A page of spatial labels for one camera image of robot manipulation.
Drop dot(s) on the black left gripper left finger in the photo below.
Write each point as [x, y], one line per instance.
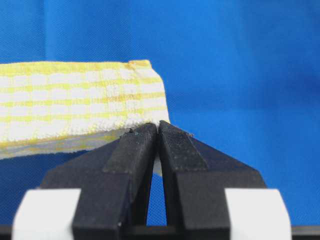
[93, 195]

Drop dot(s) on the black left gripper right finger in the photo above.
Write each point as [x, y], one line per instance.
[212, 196]

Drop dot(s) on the yellow checked towel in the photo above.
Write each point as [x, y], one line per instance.
[49, 107]

